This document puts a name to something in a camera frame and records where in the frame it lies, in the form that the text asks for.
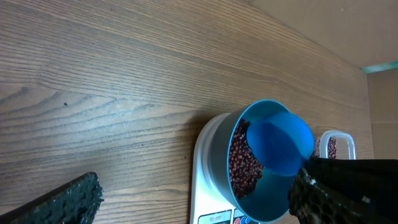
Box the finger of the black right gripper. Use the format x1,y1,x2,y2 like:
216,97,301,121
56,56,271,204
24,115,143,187
304,158,397,222

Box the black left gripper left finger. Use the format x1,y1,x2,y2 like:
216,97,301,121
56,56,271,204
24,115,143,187
1,172,103,224

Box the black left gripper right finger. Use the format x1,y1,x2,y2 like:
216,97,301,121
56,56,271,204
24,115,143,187
288,169,397,224

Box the blue plastic measuring scoop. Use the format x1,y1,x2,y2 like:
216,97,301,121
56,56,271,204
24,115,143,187
246,111,315,176

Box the teal blue bowl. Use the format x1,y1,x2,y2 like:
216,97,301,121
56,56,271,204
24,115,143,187
210,100,295,223

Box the red beans in bowl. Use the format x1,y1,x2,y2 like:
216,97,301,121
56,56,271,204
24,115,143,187
228,118,264,199

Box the white digital kitchen scale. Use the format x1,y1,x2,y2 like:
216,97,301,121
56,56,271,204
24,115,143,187
190,112,258,224

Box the clear plastic container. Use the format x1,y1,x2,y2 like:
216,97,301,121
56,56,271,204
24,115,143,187
315,130,356,160

